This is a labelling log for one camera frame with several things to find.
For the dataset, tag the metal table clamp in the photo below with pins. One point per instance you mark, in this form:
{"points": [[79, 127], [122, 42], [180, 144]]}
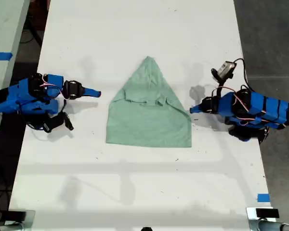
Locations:
{"points": [[251, 220], [30, 219]]}

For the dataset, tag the camera black stalk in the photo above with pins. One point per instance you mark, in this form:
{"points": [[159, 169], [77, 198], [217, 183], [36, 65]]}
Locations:
{"points": [[218, 77], [68, 121]]}

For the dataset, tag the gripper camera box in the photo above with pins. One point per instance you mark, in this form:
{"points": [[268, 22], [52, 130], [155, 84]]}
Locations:
{"points": [[53, 122], [226, 69]]}

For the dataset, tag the small black round object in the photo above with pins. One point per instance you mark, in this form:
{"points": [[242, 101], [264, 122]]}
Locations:
{"points": [[147, 228]]}

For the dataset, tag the short blue tape piece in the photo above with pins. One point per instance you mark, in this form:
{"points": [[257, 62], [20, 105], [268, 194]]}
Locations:
{"points": [[263, 197]]}

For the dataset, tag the pale green t-shirt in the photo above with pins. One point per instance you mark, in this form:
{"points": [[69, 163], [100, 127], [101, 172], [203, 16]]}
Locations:
{"points": [[147, 120]]}

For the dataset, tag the long blue tape strip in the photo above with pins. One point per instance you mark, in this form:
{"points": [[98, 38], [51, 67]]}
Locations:
{"points": [[1, 56]]}

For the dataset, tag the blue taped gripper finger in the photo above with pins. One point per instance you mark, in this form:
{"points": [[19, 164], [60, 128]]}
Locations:
{"points": [[198, 107], [198, 111], [91, 90], [92, 94]]}

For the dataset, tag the small black box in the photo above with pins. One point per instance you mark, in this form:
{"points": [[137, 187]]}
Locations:
{"points": [[267, 213]]}

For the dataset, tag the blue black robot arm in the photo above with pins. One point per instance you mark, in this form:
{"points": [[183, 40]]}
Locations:
{"points": [[265, 108], [19, 96]]}

